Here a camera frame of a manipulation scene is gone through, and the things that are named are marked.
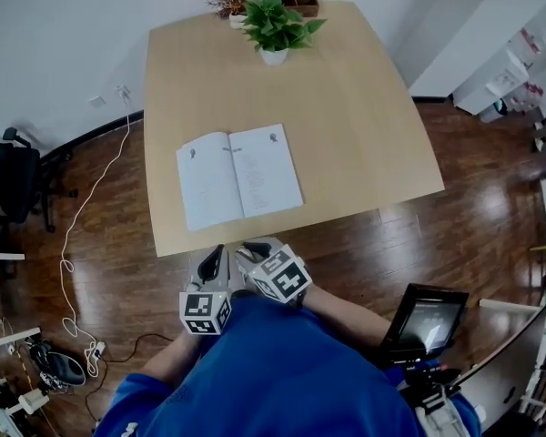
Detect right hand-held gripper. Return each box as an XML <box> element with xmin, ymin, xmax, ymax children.
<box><xmin>234</xmin><ymin>237</ymin><xmax>313</xmax><ymax>308</ymax></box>

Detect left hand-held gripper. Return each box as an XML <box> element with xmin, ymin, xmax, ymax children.
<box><xmin>178</xmin><ymin>244</ymin><xmax>235</xmax><ymax>337</ymax></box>

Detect white book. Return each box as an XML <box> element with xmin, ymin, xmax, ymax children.
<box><xmin>176</xmin><ymin>123</ymin><xmax>306</xmax><ymax>233</ymax></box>

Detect person's left forearm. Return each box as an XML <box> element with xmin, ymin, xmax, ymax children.
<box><xmin>138</xmin><ymin>330</ymin><xmax>207</xmax><ymax>384</ymax></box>

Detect person's right forearm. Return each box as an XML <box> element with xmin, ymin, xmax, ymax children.
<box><xmin>298</xmin><ymin>283</ymin><xmax>393</xmax><ymax>352</ymax></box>

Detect person's blue shirt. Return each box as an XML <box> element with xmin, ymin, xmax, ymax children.
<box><xmin>97</xmin><ymin>295</ymin><xmax>480</xmax><ymax>437</ymax></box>

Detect black slippers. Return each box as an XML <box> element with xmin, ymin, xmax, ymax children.
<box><xmin>28</xmin><ymin>340</ymin><xmax>87</xmax><ymax>390</ymax></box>

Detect black monitor screen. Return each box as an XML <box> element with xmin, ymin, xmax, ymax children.
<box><xmin>379</xmin><ymin>282</ymin><xmax>470</xmax><ymax>369</ymax></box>

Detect black office chair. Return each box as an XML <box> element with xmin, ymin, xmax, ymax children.
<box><xmin>0</xmin><ymin>126</ymin><xmax>58</xmax><ymax>282</ymax></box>

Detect green potted plant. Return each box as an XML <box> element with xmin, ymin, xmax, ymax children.
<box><xmin>239</xmin><ymin>0</ymin><xmax>329</xmax><ymax>66</ymax></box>

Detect wooden organiser box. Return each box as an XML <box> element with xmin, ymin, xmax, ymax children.
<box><xmin>267</xmin><ymin>0</ymin><xmax>321</xmax><ymax>19</ymax></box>

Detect wooden side desk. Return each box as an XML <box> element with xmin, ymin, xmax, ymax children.
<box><xmin>452</xmin><ymin>297</ymin><xmax>546</xmax><ymax>421</ymax></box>

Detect white shelf cabinet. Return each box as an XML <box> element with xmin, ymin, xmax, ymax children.
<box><xmin>408</xmin><ymin>0</ymin><xmax>546</xmax><ymax>125</ymax></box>

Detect black cable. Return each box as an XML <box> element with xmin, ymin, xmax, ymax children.
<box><xmin>83</xmin><ymin>332</ymin><xmax>176</xmax><ymax>423</ymax></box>

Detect white cable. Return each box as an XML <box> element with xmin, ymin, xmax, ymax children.
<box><xmin>59</xmin><ymin>89</ymin><xmax>133</xmax><ymax>378</ymax></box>

